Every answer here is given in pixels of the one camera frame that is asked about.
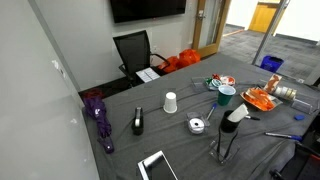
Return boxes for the white paper cup upside down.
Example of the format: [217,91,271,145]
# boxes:
[163,92,177,114]

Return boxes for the green plastic cup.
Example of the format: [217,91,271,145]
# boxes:
[218,85,236,106]

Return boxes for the white paper cup in mug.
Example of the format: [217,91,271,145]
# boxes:
[227,104,249,123]

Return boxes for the black marker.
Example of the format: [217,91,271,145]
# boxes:
[245,115,261,121]

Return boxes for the white papers on chair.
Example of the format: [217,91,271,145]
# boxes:
[136,67,160,83]

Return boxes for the orange plastic bag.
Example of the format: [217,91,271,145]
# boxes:
[157,49,200,73]

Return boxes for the black mesh office chair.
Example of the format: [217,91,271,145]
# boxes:
[113,30,171,87]

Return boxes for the clear box with tape roll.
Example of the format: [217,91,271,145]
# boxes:
[187,112,210,135]

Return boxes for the clear tray with containers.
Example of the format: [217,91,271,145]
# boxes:
[192,74,236,92]

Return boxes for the blue capped pen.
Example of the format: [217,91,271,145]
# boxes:
[206,103,218,121]

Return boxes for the grey table cloth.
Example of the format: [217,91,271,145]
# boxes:
[85,54,319,180]

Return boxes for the purple folded umbrella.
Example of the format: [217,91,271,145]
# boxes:
[84,97,115,154]

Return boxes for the clear acrylic stand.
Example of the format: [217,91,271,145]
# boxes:
[209,128,240,165]

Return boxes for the wooden door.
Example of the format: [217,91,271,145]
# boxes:
[192,0,231,58]

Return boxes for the tray of orange items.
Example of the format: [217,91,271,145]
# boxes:
[240,87,282,112]

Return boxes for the orange patterned card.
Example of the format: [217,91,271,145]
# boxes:
[264,74,282,93]

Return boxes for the blue recycling bin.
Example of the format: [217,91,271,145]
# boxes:
[260,55,284,73]

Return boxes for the small blue eraser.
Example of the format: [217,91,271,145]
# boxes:
[294,115,305,121]

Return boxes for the tablet with white frame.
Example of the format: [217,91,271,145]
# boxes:
[138,151,178,180]

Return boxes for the wall mounted black television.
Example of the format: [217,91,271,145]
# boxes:
[110,0,187,23]

